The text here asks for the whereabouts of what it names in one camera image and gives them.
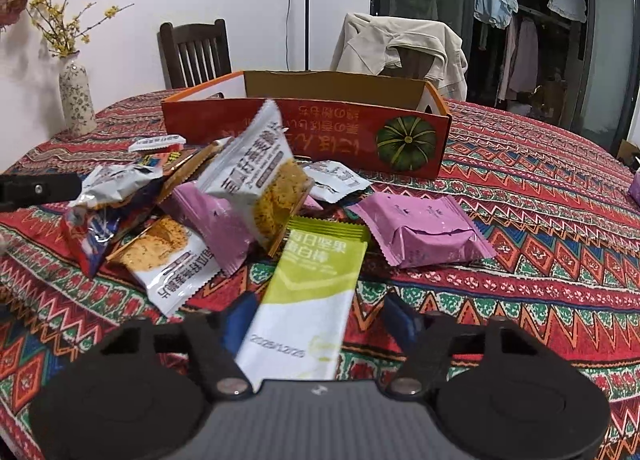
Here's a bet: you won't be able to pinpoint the brown orange snack packet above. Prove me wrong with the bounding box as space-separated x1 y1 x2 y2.
150 141 231 201

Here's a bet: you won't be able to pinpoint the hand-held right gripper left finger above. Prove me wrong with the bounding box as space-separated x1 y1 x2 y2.
92 291 262 402

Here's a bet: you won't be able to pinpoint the small white snack packet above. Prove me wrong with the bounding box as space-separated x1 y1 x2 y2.
128 135 187 153
302 160 373 203

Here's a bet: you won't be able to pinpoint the floral ceramic vase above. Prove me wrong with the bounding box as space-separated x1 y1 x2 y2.
58 52 97 137

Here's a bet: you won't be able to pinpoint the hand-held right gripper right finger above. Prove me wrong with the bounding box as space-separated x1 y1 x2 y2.
384 291 551 399

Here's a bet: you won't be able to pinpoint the black light cable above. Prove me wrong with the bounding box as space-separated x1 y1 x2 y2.
284 0 294 72

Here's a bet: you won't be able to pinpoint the dark wooden chair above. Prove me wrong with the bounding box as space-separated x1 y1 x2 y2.
159 18 233 89

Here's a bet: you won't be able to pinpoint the orange cardboard box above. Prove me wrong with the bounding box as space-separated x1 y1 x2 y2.
161 70 453 179

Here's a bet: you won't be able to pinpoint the green white snack bar packet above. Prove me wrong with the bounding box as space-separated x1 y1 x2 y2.
235 216 371 383

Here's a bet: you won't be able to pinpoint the black studio light stand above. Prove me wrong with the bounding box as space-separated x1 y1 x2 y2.
301 0 314 72

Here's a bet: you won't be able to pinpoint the yellow flower branches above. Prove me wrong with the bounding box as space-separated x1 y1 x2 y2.
27 0 136 59

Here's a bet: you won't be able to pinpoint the jacket covered wooden chair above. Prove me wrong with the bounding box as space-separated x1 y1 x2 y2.
390 47 442 83

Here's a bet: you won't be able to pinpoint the pink snack packet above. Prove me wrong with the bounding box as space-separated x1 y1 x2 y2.
160 181 256 277
346 191 497 268

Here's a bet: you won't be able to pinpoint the white oat crisp packet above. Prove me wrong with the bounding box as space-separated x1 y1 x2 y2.
106 216 222 318
197 100 315 257

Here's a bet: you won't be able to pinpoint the lilac hanging garment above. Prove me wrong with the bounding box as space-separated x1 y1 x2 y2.
500 17 541 98

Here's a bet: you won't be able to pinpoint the beige jacket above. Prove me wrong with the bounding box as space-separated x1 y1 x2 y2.
330 13 468 101

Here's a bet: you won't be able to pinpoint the red blue chip bag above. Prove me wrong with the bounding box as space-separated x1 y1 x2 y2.
60 164 166 278

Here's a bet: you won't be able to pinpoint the brown cardboard carton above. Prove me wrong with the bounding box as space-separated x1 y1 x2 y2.
616 140 640 171

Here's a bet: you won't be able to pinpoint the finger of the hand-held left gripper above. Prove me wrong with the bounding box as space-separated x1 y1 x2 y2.
0 172 82 213

